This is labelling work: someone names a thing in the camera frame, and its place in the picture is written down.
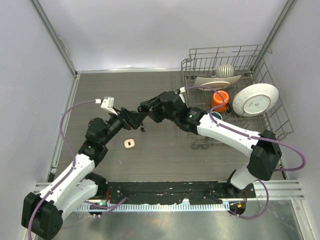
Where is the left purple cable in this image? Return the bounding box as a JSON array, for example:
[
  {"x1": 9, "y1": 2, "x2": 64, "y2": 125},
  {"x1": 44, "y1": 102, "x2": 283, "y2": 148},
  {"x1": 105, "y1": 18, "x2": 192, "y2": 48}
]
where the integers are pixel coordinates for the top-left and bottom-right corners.
[{"x1": 27, "y1": 99, "x2": 101, "y2": 238}]

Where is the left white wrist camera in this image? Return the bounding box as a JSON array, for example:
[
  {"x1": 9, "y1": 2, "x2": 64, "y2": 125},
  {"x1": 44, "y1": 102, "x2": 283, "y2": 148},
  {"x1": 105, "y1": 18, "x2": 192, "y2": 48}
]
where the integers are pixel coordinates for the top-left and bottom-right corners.
[{"x1": 94, "y1": 96, "x2": 118, "y2": 116}]

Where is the grey wire dish rack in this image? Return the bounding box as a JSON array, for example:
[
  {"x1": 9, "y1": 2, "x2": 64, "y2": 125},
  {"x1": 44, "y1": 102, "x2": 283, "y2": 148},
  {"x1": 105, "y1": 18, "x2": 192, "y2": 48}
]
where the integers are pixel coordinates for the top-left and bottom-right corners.
[{"x1": 180, "y1": 44, "x2": 294, "y2": 141}]

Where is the teal mug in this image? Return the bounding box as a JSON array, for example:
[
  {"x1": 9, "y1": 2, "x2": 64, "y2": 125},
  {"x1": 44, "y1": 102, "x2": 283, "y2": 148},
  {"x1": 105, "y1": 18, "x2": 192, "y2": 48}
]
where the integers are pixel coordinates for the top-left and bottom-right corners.
[{"x1": 208, "y1": 111, "x2": 223, "y2": 121}]

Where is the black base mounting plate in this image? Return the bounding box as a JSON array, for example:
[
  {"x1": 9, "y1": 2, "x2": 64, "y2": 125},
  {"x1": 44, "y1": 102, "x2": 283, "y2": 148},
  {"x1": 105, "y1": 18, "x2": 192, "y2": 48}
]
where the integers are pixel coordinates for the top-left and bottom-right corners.
[{"x1": 91, "y1": 181, "x2": 256, "y2": 205}]

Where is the white round plate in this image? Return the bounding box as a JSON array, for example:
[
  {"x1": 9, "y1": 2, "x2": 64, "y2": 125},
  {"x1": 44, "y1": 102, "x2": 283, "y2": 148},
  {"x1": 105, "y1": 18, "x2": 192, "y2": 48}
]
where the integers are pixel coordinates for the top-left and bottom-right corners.
[{"x1": 232, "y1": 83, "x2": 279, "y2": 118}]

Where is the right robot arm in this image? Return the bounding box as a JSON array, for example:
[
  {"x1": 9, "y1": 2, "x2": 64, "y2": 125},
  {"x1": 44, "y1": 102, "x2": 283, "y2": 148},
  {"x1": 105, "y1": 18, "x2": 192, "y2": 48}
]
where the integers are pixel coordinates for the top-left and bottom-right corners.
[{"x1": 137, "y1": 91, "x2": 282, "y2": 198}]

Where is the white slotted cable duct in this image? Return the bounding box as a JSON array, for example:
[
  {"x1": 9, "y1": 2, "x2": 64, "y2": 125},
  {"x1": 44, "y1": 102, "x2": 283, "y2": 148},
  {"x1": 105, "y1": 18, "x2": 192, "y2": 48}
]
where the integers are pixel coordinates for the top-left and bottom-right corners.
[{"x1": 75, "y1": 201, "x2": 230, "y2": 214}]

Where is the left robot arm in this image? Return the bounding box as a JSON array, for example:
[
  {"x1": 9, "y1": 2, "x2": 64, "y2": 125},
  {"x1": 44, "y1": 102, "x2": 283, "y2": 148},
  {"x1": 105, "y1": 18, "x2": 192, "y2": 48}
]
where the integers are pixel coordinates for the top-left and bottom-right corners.
[{"x1": 21, "y1": 108, "x2": 147, "y2": 240}]

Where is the beige earbud charging case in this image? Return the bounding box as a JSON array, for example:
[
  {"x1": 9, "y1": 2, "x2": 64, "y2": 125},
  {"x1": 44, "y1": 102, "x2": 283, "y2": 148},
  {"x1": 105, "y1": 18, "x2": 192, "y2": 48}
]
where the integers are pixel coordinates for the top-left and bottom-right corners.
[{"x1": 124, "y1": 139, "x2": 136, "y2": 149}]

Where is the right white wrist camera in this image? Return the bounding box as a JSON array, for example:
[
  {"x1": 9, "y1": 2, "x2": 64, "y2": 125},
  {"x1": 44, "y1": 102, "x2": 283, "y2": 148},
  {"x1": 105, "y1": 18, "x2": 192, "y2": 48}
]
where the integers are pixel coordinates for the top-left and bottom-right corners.
[{"x1": 175, "y1": 87, "x2": 186, "y2": 103}]

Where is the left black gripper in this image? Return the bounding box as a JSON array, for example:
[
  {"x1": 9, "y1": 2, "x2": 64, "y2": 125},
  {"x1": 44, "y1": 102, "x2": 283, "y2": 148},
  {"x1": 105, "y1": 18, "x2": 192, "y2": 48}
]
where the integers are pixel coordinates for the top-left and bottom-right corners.
[{"x1": 101, "y1": 107, "x2": 147, "y2": 146}]

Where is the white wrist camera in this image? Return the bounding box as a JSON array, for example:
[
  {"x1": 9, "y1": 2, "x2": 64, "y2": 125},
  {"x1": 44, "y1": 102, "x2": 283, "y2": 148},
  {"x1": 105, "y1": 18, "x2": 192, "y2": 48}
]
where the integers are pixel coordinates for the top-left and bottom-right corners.
[
  {"x1": 94, "y1": 96, "x2": 118, "y2": 116},
  {"x1": 175, "y1": 87, "x2": 186, "y2": 103}
]

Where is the orange mug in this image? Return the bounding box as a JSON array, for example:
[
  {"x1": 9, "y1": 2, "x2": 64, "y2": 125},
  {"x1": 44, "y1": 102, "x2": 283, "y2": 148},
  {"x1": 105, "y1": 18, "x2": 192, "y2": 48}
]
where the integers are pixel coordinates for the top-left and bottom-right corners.
[{"x1": 210, "y1": 90, "x2": 230, "y2": 113}]

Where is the white square plate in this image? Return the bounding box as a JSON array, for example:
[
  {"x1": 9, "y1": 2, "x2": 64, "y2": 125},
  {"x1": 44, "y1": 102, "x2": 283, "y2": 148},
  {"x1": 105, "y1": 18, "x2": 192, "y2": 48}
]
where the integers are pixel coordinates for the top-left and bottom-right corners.
[{"x1": 193, "y1": 75, "x2": 241, "y2": 90}]

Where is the striped ceramic mug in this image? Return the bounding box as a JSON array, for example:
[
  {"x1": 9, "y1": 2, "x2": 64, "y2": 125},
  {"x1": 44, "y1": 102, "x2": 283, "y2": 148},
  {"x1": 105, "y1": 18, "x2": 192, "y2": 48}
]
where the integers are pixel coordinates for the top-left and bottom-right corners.
[{"x1": 210, "y1": 64, "x2": 235, "y2": 78}]

